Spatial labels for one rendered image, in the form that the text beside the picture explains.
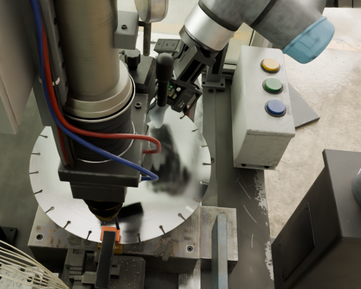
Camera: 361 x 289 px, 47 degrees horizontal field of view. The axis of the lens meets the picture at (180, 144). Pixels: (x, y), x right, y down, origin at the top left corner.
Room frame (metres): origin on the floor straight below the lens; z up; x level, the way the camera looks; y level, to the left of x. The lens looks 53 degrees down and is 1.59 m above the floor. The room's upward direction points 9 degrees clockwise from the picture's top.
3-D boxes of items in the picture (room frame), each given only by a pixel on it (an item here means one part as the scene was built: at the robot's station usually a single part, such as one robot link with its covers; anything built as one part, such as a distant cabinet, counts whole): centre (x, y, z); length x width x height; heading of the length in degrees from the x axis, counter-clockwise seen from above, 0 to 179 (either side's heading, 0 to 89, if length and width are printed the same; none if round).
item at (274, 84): (0.73, -0.20, 0.90); 0.04 x 0.04 x 0.02
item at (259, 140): (0.73, -0.18, 0.82); 0.28 x 0.11 x 0.15; 5
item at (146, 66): (0.35, 0.07, 1.17); 0.06 x 0.05 x 0.20; 176
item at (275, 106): (0.66, -0.20, 0.90); 0.04 x 0.04 x 0.02
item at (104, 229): (0.23, 0.09, 0.95); 0.10 x 0.03 x 0.07; 5
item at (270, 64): (0.80, -0.19, 0.90); 0.04 x 0.04 x 0.02
